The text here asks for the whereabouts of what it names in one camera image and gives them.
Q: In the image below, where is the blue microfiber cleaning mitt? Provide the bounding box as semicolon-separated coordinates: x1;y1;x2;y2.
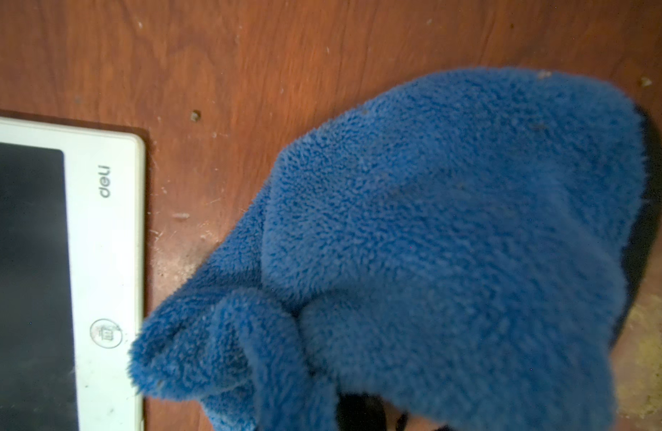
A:
129;68;662;430

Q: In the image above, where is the white drawing tablet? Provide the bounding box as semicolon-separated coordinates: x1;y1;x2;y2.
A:
0;117;145;430

